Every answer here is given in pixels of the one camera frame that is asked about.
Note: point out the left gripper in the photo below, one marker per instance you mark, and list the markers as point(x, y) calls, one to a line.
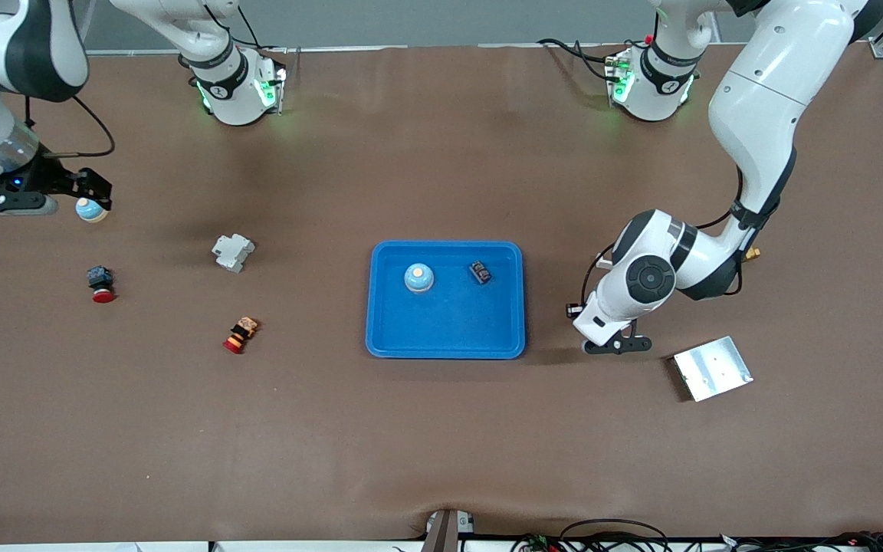
point(569, 314)

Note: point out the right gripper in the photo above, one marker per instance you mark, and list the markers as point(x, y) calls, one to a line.
point(57, 176)

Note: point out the dark brown electrolytic capacitor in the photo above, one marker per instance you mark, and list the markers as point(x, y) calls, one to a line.
point(480, 271)

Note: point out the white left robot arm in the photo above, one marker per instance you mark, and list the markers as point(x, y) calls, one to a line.
point(771, 92)

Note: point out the blue plastic tray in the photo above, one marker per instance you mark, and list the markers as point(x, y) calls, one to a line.
point(449, 330)

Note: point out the silver metal plate box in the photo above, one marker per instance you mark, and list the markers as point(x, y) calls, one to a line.
point(713, 369)

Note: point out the white circuit breaker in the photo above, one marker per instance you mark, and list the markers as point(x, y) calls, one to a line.
point(233, 251)

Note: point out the red orange push button switch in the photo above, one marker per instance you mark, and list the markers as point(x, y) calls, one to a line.
point(241, 334)

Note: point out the table edge bracket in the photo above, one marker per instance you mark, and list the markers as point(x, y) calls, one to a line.
point(445, 529)

